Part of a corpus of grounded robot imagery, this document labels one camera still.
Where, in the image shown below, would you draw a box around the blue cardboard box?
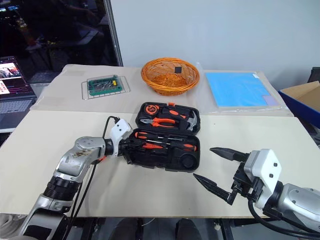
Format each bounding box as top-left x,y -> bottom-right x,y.
277,80 -> 320,129

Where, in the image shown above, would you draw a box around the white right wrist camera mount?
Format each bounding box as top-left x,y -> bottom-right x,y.
243,148 -> 283,210

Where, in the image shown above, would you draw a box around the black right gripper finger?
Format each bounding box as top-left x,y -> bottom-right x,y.
193,173 -> 239,206
209,146 -> 251,164

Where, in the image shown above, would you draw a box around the black plastic tool case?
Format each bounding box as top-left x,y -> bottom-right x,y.
125,101 -> 202,174

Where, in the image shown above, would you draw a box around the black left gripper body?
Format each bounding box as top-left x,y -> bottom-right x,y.
116,138 -> 137,161

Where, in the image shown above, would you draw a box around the orange woven basket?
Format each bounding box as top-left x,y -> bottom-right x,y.
140,57 -> 201,97

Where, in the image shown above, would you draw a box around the blue sheet in clear sleeve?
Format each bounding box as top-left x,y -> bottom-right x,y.
202,69 -> 288,113

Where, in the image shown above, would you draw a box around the black orange stubby screwdriver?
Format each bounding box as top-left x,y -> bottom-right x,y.
174,143 -> 198,153

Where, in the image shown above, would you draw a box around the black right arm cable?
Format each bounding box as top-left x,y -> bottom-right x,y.
247,199 -> 320,238

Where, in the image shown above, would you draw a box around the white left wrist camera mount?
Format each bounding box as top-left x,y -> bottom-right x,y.
109,119 -> 133,157

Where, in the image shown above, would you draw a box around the claw hammer orange black grip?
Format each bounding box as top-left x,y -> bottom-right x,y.
161,107 -> 200,132

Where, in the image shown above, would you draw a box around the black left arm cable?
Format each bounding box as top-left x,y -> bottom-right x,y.
63,115 -> 121,240

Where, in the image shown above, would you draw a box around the green bit set box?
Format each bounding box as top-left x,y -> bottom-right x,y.
86,74 -> 124,97

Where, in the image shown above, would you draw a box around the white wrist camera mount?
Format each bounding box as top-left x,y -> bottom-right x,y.
109,119 -> 133,157
243,148 -> 283,210

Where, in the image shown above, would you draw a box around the orange handled screwdriver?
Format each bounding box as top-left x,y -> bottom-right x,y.
134,131 -> 174,140
141,139 -> 173,151

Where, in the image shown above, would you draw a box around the dark rounded shape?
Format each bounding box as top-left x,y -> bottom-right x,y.
174,217 -> 201,240

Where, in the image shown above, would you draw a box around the open laptop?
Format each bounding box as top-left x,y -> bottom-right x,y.
0,55 -> 39,134

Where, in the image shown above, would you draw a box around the orange handled pliers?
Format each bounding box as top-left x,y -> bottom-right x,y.
139,116 -> 177,130

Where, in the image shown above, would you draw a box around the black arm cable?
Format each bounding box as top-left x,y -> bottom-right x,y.
247,199 -> 320,238
63,115 -> 121,240

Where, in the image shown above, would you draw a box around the orange black tape measure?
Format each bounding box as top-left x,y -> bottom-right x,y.
144,103 -> 161,117

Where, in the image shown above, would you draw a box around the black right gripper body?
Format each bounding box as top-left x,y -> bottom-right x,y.
230,161 -> 266,201

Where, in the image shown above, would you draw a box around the grey metal pole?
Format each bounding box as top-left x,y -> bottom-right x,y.
103,0 -> 124,67

